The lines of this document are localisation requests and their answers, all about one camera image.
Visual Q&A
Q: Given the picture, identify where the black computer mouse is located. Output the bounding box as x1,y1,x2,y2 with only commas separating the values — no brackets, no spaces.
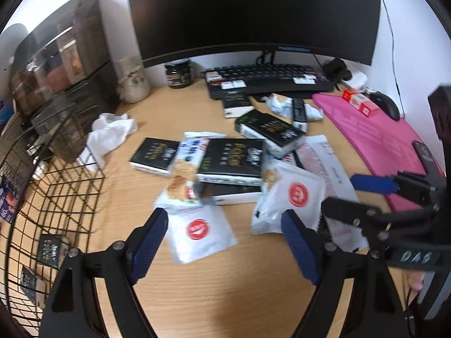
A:
368,92,401,121

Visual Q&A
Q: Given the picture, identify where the black smartphone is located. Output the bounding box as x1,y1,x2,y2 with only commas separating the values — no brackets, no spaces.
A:
412,141,443,179

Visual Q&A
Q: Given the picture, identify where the white sachet red logo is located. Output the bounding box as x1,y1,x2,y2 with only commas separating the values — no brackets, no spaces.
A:
251,159,326,235
166,205,237,265

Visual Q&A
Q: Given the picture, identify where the dark glass jar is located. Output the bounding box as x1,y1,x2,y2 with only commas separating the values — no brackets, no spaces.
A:
164,59,193,88

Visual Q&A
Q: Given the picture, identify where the pink mouse mat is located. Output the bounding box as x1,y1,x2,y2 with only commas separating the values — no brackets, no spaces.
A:
312,92,445,212

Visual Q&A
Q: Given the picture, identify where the crumpled white tissue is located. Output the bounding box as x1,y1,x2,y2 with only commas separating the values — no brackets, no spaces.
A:
76,113,138,172

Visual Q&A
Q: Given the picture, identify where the white power strip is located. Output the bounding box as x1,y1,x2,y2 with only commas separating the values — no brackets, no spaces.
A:
340,66,368,91

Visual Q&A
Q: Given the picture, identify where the white round fan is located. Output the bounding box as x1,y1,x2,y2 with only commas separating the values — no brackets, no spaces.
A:
0,24,28,101

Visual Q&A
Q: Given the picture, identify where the red cigarette pack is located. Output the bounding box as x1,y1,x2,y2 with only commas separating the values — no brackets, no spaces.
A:
342,88,379,117

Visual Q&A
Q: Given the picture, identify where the person right hand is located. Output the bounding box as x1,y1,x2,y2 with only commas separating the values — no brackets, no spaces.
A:
407,271,425,292

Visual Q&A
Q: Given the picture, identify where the black curved monitor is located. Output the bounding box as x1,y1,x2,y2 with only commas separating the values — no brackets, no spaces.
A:
129,0,381,66

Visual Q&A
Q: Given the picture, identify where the smoky acrylic organizer box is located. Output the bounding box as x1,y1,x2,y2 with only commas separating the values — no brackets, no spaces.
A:
9,0,120,124

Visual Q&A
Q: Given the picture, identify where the cereal bar snack packet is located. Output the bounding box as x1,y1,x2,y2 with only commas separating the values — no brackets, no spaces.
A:
154,131,226,210
263,93,323,121

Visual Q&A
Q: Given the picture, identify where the black Face tissue pack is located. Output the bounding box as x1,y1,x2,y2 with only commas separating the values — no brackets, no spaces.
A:
235,109,306,159
221,93,254,119
129,137,180,176
197,138,266,186

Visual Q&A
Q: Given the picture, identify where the dark mechanical keyboard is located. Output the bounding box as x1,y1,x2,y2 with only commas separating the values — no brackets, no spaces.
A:
203,63,335,100

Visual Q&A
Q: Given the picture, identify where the small ceramic vase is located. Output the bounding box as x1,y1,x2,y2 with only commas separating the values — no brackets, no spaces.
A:
117,56,151,104

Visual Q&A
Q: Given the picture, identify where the black wire basket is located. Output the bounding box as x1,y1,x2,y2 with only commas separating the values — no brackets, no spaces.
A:
1,104,105,337

